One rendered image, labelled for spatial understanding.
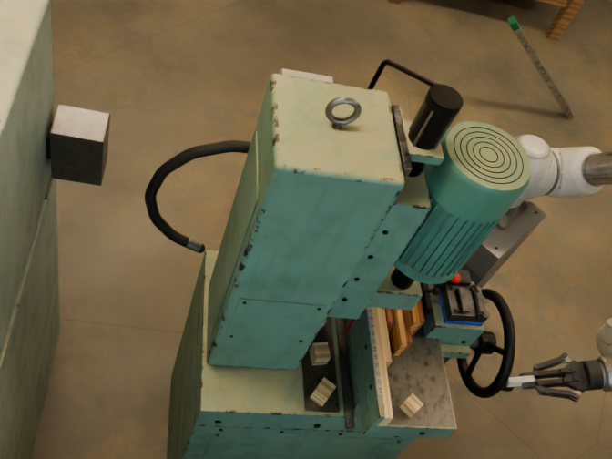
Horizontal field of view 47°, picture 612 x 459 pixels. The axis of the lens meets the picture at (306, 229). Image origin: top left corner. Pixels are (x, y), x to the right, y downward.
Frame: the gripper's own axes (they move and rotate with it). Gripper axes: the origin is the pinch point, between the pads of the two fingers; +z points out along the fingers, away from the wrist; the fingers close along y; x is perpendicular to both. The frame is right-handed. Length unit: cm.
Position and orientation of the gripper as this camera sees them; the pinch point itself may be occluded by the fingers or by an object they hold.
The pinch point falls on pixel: (520, 381)
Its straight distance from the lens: 193.9
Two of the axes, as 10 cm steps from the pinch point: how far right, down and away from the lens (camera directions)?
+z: -9.9, 1.0, 0.3
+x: 0.8, 5.8, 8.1
